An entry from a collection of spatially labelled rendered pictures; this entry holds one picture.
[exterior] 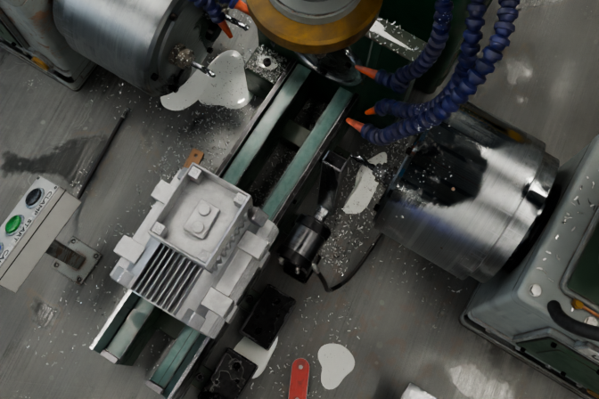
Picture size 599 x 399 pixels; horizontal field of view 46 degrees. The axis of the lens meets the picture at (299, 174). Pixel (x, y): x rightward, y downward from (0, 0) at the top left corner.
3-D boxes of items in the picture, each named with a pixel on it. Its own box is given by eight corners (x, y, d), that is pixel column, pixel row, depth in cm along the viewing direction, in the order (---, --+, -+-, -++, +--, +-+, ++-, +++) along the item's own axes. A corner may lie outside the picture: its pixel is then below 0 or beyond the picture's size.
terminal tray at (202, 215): (197, 174, 110) (190, 160, 103) (256, 207, 109) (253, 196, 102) (154, 240, 107) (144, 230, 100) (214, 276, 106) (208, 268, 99)
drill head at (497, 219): (392, 101, 131) (414, 37, 107) (595, 215, 125) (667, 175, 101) (322, 214, 125) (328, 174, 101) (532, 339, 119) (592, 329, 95)
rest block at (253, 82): (262, 67, 145) (259, 39, 134) (291, 84, 144) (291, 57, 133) (246, 90, 144) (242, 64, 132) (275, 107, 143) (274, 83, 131)
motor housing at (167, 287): (189, 187, 126) (170, 153, 107) (282, 240, 123) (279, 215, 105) (124, 285, 121) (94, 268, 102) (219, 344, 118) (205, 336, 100)
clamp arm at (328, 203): (324, 194, 117) (331, 144, 93) (340, 203, 117) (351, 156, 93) (313, 212, 117) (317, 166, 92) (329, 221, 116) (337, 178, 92)
